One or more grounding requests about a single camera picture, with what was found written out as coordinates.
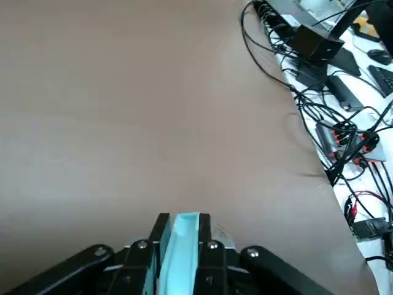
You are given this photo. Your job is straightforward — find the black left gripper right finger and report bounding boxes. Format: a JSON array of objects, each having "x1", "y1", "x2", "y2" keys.
[{"x1": 192, "y1": 213, "x2": 335, "y2": 295}]

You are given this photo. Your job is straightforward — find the black computer mouse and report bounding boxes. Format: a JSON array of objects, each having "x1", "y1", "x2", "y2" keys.
[{"x1": 367, "y1": 48, "x2": 393, "y2": 66}]

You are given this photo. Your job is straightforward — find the clear bottle blue lid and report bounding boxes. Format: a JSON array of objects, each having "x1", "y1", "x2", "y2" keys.
[{"x1": 142, "y1": 211, "x2": 238, "y2": 295}]

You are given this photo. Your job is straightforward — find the black rectangular box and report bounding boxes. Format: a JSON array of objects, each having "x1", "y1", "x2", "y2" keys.
[{"x1": 289, "y1": 23, "x2": 345, "y2": 61}]

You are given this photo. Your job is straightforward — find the black monitor stand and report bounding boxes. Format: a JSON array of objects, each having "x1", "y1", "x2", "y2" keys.
[{"x1": 330, "y1": 0, "x2": 374, "y2": 42}]

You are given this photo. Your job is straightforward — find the grey hub red plugs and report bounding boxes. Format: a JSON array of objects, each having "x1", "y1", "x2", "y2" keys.
[{"x1": 315, "y1": 120, "x2": 359, "y2": 161}]

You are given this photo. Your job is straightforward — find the black power adapter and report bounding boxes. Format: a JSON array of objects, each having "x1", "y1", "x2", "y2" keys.
[
  {"x1": 324, "y1": 74, "x2": 365, "y2": 112},
  {"x1": 295, "y1": 66, "x2": 329, "y2": 90}
]

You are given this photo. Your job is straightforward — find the black power supply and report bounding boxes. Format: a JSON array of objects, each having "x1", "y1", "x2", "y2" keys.
[{"x1": 352, "y1": 216, "x2": 388, "y2": 240}]

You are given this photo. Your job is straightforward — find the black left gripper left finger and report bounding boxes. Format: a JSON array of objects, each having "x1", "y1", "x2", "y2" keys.
[{"x1": 6, "y1": 213, "x2": 171, "y2": 295}]

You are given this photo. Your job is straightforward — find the black keyboard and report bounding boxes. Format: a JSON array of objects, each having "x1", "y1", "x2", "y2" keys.
[{"x1": 367, "y1": 64, "x2": 393, "y2": 98}]

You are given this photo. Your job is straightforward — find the long black looped cable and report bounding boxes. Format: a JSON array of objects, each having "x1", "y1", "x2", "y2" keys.
[{"x1": 240, "y1": 1, "x2": 295, "y2": 92}]

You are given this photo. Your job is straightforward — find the flat black adapter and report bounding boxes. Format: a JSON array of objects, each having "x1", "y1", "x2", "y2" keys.
[{"x1": 330, "y1": 48, "x2": 362, "y2": 77}]

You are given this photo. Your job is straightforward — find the black monitor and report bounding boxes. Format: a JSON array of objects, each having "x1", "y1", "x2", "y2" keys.
[{"x1": 365, "y1": 0, "x2": 393, "y2": 58}]

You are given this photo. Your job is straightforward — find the red clip lead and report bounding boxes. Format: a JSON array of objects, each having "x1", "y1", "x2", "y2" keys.
[{"x1": 345, "y1": 189, "x2": 386, "y2": 216}]

